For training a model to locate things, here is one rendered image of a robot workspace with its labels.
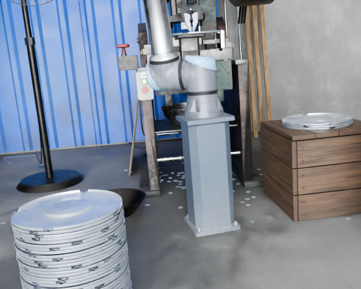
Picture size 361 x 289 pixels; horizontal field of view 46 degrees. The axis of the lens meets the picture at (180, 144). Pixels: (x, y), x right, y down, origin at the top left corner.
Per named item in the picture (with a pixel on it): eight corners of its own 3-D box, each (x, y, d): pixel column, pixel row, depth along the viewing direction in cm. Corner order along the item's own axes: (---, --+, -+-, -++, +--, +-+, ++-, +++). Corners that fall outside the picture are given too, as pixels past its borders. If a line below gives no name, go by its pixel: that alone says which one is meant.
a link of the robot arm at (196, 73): (214, 90, 154) (211, 53, 151) (179, 93, 158) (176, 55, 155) (220, 88, 165) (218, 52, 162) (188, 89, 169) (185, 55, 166)
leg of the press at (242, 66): (266, 186, 215) (258, 2, 196) (243, 188, 214) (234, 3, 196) (232, 148, 305) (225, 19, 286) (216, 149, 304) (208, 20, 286)
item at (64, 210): (130, 189, 127) (130, 187, 126) (108, 228, 98) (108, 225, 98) (38, 194, 129) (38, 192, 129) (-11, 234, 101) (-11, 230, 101)
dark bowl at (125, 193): (147, 222, 181) (145, 206, 179) (77, 229, 179) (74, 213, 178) (148, 199, 210) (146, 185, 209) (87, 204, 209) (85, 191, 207)
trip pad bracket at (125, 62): (141, 93, 207) (137, 52, 203) (121, 94, 207) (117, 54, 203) (141, 92, 213) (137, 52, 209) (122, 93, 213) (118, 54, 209)
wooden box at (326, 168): (383, 210, 172) (385, 126, 165) (294, 222, 168) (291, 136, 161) (336, 182, 211) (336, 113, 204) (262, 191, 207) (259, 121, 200)
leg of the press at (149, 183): (161, 196, 212) (144, 10, 194) (138, 198, 212) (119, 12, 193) (159, 155, 302) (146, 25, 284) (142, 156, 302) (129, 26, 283)
